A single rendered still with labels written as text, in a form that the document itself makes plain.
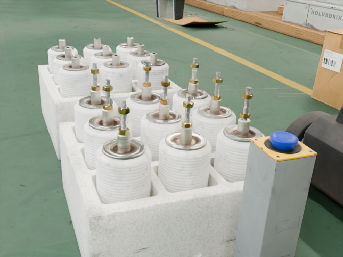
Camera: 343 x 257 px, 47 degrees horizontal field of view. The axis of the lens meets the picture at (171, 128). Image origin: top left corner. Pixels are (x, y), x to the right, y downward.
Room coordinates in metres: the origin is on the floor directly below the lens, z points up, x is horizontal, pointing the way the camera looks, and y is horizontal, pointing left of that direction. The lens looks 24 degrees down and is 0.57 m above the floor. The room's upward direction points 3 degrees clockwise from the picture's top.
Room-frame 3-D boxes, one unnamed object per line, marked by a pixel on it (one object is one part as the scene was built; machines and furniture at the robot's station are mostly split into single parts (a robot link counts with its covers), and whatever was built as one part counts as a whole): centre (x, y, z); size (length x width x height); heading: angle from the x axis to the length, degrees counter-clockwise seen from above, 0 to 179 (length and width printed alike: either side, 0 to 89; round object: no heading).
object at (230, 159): (0.70, -0.14, 0.16); 0.10 x 0.10 x 0.18
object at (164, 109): (0.77, 0.02, 0.26); 0.02 x 0.02 x 0.03
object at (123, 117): (0.61, 0.08, 0.30); 0.01 x 0.01 x 0.08
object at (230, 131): (0.70, -0.14, 0.25); 0.08 x 0.08 x 0.01
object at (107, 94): (0.72, 0.13, 0.30); 0.01 x 0.01 x 0.08
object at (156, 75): (1.20, 0.07, 0.16); 0.10 x 0.10 x 0.18
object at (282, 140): (0.53, -0.16, 0.32); 0.04 x 0.04 x 0.02
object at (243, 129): (0.70, -0.14, 0.26); 0.02 x 0.02 x 0.03
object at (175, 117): (0.77, 0.02, 0.25); 0.08 x 0.08 x 0.01
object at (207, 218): (0.77, 0.02, 0.09); 0.39 x 0.39 x 0.18; 23
